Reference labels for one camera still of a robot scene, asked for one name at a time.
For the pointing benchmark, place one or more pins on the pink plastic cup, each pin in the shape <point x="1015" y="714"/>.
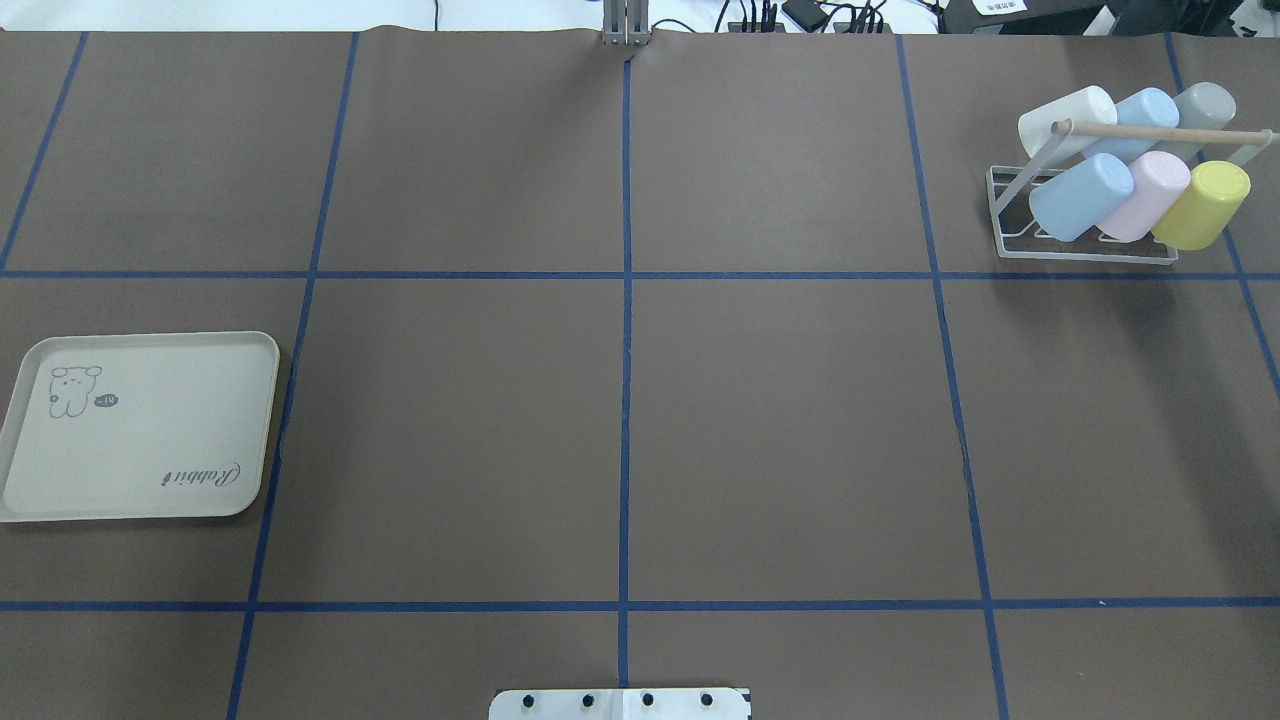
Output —
<point x="1160" y="178"/>

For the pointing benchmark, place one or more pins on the light blue plastic cup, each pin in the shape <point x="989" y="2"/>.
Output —
<point x="1150" y="107"/>

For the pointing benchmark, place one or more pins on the yellow plastic cup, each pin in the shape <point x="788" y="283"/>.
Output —
<point x="1215" y="192"/>

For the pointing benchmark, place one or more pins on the grey plastic cup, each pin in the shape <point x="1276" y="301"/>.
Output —
<point x="1205" y="105"/>

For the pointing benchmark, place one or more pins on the cream plastic tray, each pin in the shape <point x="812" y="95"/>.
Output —
<point x="139" y="426"/>

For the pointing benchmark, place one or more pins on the aluminium frame post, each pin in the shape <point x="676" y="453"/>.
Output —
<point x="626" y="23"/>

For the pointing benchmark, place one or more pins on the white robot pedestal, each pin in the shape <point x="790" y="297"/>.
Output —
<point x="623" y="703"/>

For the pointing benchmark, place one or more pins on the white wire cup rack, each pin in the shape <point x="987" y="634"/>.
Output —
<point x="1018" y="236"/>

